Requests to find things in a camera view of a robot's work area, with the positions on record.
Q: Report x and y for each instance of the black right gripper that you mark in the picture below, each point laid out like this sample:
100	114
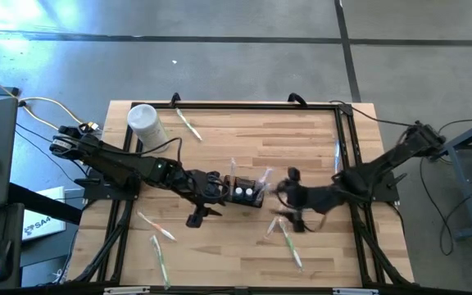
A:
303	198

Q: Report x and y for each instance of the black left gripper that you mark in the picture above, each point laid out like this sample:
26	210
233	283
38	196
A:
203	188

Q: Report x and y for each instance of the teal mouthwash bottle white cap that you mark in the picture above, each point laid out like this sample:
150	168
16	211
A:
239	191
249	191

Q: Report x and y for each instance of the green toothbrush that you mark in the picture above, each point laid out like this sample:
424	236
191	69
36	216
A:
291	246
160	262
189	124

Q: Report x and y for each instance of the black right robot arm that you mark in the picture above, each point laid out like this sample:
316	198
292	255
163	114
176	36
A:
383	162

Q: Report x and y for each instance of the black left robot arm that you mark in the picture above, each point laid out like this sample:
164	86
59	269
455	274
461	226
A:
113	160

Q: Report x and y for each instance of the white wipes canister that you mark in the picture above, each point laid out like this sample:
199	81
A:
148	127

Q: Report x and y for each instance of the white printed cardboard box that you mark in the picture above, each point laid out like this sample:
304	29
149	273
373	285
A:
43	221

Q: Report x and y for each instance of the black desk beam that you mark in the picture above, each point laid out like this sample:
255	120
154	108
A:
43	202

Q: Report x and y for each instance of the blue-grey metal table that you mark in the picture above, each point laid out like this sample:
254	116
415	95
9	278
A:
463	188

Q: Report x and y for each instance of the black computer mouse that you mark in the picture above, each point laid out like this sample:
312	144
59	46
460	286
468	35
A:
0	262

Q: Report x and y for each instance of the white metal bracket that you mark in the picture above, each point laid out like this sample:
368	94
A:
355	291
126	291

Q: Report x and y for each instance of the black aluminium table frame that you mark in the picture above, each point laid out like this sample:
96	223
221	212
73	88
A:
240	106

